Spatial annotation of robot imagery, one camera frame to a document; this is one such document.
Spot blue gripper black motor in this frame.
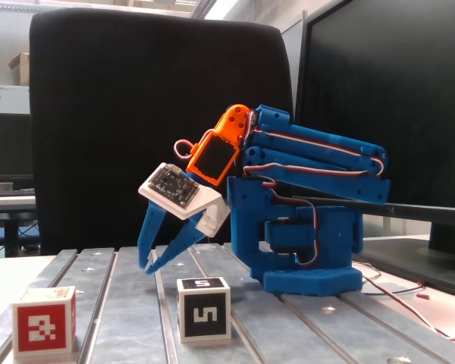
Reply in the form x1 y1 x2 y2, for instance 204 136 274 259
137 169 208 275

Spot black cube with number five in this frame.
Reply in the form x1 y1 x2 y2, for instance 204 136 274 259
176 276 232 344

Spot red cube with white pattern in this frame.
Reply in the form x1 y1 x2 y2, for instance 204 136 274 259
11 286 77 359

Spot black office chair backrest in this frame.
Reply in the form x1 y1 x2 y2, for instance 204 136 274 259
29 8 295 256

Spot white background desk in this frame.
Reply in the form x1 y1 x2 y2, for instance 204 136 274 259
0 193 38 223

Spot dark background monitor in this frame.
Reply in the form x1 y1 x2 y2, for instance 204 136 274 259
0 112 33 177

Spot white cabinet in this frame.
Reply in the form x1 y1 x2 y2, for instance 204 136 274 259
0 85 30 114

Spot cardboard box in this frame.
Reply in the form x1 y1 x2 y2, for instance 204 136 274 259
8 52 30 86

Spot black Dell monitor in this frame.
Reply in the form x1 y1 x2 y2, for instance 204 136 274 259
292 0 455 299

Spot white camera mount circuit board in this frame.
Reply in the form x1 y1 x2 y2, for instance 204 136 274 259
138 162 231 238

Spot aluminium slotted base plate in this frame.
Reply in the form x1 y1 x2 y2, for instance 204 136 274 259
0 244 455 364

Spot red white servo cable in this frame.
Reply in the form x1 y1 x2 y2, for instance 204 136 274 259
358 265 455 342

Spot thin wires with red connectors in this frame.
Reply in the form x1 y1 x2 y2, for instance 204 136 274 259
359 261 431 300

